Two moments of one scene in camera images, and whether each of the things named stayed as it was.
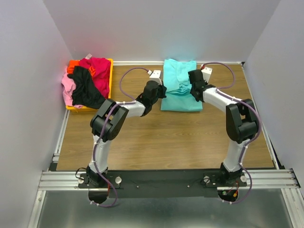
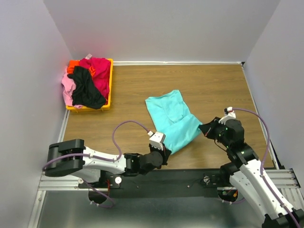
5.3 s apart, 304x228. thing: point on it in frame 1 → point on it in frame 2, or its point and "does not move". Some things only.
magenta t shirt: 102,66 does not move
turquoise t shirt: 176,80 → 172,117
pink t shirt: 69,83 does not move
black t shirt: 85,93 does not move
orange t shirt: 72,63 does not move
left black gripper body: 159,94 → 161,153
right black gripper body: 191,91 → 218,131
